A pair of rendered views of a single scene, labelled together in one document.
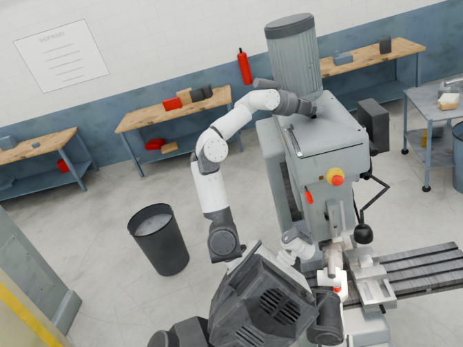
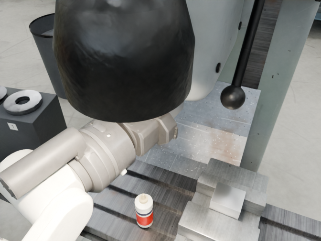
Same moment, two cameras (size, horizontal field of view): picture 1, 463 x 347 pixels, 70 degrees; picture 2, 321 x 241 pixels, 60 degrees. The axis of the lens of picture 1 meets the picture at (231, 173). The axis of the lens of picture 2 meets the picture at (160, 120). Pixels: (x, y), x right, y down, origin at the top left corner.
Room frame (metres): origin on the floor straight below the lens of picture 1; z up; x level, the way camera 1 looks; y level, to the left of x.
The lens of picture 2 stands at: (0.77, -0.47, 1.53)
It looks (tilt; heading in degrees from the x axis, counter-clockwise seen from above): 42 degrees down; 15
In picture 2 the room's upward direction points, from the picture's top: straight up
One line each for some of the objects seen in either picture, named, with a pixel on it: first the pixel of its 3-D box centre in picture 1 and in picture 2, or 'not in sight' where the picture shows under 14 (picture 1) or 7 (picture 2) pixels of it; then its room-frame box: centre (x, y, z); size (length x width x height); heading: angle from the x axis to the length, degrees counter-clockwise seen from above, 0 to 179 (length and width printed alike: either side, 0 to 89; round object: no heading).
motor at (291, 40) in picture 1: (294, 60); not in sight; (1.39, -0.40, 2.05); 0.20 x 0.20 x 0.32
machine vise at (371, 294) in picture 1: (368, 274); (219, 228); (1.09, -0.51, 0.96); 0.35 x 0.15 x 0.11; 170
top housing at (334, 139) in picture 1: (315, 133); not in sight; (1.15, -0.37, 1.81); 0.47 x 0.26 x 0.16; 172
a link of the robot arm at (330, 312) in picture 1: (327, 321); not in sight; (0.65, -0.16, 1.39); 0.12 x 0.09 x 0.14; 159
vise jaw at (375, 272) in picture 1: (369, 274); (217, 231); (1.06, -0.51, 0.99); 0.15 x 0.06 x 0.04; 80
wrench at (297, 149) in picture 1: (293, 140); not in sight; (1.01, -0.24, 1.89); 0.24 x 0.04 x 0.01; 173
